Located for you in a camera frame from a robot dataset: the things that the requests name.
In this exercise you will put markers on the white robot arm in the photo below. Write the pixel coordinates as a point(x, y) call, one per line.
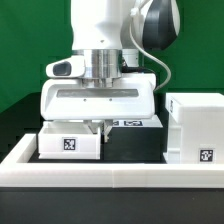
point(100, 80)

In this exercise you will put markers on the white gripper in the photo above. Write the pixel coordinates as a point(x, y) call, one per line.
point(130, 97)

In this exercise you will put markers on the white front drawer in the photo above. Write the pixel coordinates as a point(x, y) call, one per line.
point(69, 140)

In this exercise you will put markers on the white U-shaped border fence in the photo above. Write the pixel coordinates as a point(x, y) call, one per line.
point(17, 171)

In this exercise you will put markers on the white drawer cabinet box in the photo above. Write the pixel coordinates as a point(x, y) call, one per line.
point(195, 128)

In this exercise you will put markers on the marker tag sheet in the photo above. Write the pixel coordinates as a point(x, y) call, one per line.
point(153, 122)

